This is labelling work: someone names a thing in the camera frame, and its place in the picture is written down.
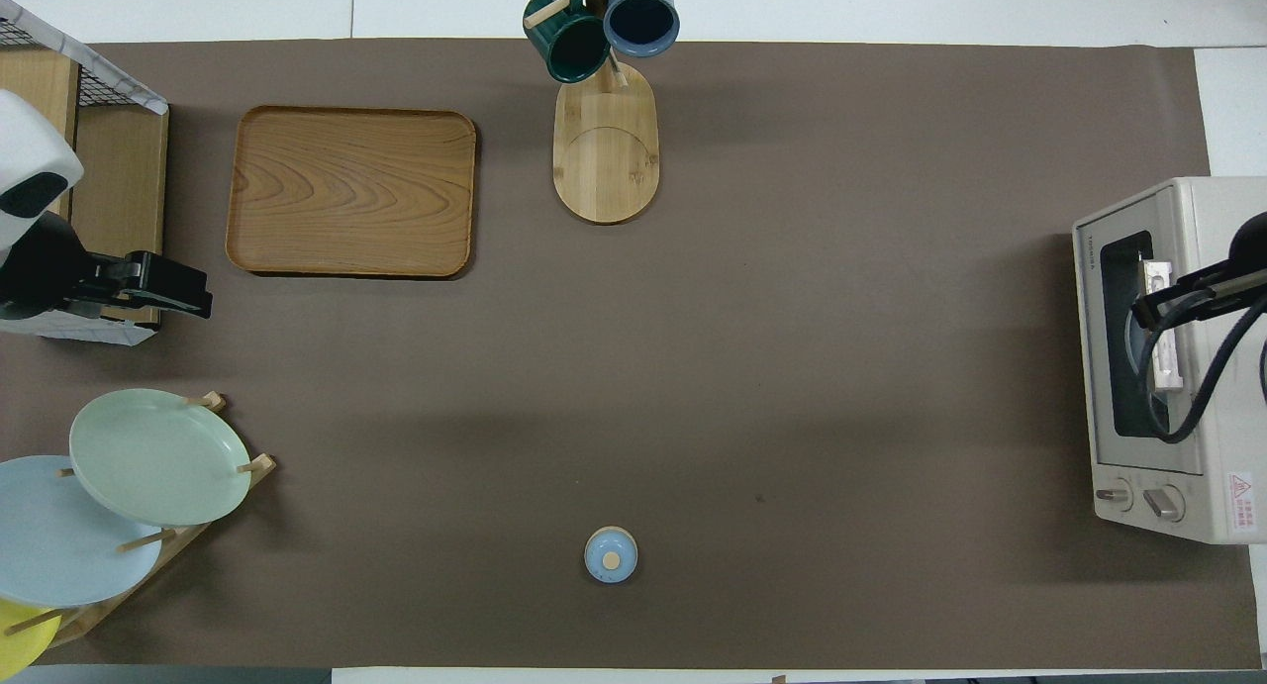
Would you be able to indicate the small blue lid wooden knob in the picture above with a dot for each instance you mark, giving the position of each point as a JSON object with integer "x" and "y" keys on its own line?
{"x": 611, "y": 555}

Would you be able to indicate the dark green mug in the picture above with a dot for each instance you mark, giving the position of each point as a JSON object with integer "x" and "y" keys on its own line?
{"x": 574, "y": 46}

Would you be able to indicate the yellow plate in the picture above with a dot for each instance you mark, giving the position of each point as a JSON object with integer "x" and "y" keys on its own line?
{"x": 20, "y": 644}

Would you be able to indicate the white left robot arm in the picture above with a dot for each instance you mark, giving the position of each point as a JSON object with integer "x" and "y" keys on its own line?
{"x": 30, "y": 159}

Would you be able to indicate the beige toaster oven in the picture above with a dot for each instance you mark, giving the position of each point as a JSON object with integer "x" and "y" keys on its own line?
{"x": 1222, "y": 446}

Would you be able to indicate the blue mug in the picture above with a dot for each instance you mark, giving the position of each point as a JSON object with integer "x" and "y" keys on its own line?
{"x": 641, "y": 16}

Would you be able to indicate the light blue smooth plate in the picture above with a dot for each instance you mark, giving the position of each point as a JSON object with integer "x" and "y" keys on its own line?
{"x": 59, "y": 545}

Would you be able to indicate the brown table mat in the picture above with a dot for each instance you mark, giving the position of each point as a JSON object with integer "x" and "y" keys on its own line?
{"x": 792, "y": 367}

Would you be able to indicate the wooden shelf unit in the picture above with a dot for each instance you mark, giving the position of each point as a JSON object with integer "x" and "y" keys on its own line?
{"x": 119, "y": 189}

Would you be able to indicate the pale green plate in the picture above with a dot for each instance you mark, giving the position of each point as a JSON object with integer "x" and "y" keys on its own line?
{"x": 158, "y": 456}

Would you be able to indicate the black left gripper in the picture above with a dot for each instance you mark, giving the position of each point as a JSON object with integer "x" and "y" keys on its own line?
{"x": 45, "y": 273}

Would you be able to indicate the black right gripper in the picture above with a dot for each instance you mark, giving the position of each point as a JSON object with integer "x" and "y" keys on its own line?
{"x": 1252, "y": 244}

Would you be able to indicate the rectangular wooden tray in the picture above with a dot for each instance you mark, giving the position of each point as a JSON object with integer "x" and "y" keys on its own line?
{"x": 351, "y": 191}

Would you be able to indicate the marble patterned cloth strip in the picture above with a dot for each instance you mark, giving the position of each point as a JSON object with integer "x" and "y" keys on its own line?
{"x": 129, "y": 90}
{"x": 99, "y": 332}

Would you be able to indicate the wooden plate rack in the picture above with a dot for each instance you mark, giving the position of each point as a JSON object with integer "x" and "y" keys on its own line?
{"x": 148, "y": 560}

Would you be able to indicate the wooden mug tree stand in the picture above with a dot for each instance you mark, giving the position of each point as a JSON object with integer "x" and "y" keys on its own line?
{"x": 604, "y": 159}

